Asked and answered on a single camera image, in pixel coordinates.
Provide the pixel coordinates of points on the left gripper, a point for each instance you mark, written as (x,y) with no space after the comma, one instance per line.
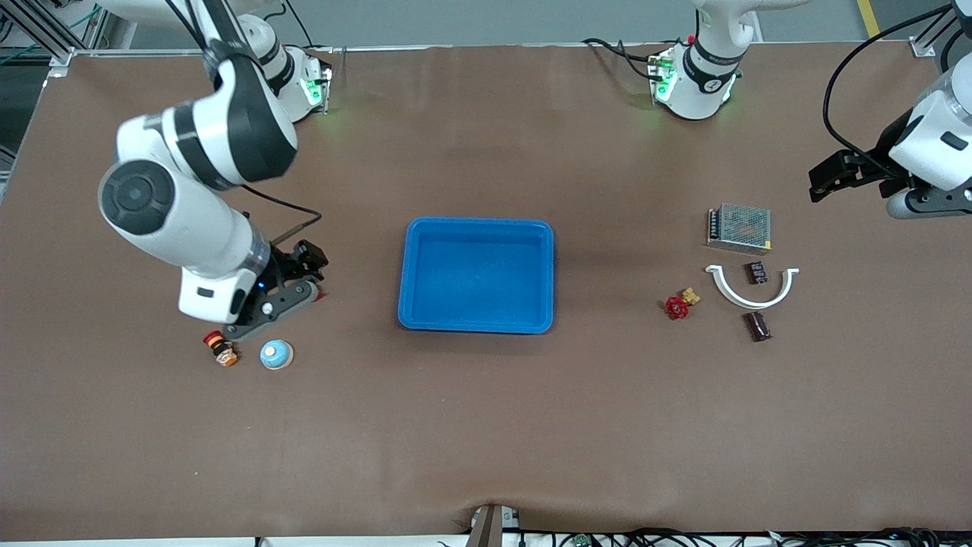
(868,164)

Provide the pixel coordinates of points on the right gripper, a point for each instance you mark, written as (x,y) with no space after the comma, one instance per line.
(289,264)

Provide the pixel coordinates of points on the scratched light blue call bell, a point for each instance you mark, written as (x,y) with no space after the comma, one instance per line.
(276,355)

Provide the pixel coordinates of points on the dark brown small block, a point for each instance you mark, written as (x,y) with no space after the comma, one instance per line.
(758,327)

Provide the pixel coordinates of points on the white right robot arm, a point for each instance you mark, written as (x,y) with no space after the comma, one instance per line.
(205,228)

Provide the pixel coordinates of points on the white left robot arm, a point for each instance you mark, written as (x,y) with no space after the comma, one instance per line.
(702,83)

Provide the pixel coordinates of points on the red orange striped push button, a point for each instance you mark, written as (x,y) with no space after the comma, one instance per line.
(220,349)

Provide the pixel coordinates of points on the metal mesh power supply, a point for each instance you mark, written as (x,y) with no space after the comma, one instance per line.
(740,226)

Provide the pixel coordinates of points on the white curved plastic clip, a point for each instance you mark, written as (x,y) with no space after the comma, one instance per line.
(748,303)

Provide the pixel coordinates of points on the blue plastic tray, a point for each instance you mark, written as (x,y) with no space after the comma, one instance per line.
(486,266)

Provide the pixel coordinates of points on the brass valve red handwheel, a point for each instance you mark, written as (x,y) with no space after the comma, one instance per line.
(676,308)

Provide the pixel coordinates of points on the aluminium frame profile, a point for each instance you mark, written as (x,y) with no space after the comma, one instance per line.
(945,23)
(45,34)

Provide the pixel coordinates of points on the metal clamp bracket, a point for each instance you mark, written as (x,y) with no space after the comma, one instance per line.
(490,528)

